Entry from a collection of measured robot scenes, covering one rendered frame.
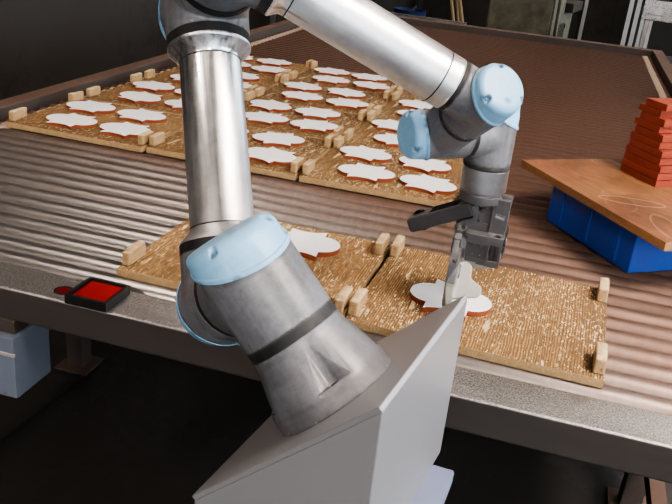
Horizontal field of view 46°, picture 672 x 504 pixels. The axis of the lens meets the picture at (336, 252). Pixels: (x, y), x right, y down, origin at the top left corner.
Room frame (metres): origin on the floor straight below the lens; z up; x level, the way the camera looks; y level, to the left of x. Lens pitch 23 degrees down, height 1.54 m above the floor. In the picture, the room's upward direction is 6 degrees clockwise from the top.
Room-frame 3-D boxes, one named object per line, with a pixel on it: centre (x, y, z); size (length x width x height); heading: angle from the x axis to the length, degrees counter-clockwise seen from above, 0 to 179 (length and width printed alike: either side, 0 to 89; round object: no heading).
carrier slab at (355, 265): (1.36, 0.13, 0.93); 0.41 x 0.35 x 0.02; 75
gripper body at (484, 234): (1.23, -0.23, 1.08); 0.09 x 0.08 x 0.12; 74
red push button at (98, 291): (1.16, 0.38, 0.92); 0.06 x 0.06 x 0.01; 76
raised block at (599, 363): (1.07, -0.42, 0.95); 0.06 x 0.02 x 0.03; 164
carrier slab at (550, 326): (1.25, -0.27, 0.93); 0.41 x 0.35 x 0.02; 74
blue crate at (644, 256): (1.67, -0.67, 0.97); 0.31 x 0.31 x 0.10; 21
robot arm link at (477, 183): (1.24, -0.23, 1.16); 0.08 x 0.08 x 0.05
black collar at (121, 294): (1.16, 0.38, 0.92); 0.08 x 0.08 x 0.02; 76
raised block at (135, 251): (1.28, 0.36, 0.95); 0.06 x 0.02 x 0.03; 165
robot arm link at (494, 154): (1.23, -0.22, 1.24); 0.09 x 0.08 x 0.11; 116
